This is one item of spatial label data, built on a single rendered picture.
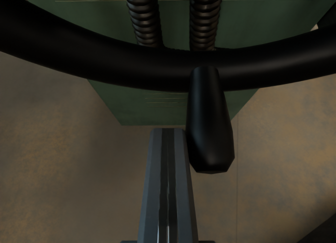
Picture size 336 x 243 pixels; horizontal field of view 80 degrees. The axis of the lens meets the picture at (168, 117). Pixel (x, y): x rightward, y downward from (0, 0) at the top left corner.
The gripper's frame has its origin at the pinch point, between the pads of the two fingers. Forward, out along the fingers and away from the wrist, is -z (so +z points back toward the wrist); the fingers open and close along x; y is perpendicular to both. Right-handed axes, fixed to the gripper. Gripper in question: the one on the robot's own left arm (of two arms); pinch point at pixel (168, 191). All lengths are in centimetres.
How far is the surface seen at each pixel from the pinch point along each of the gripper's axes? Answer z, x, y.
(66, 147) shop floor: -50, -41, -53
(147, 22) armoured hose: -12.4, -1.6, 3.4
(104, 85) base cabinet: -40.1, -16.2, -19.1
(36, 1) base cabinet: -27.8, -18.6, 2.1
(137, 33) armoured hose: -13.3, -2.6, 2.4
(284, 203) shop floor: -31, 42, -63
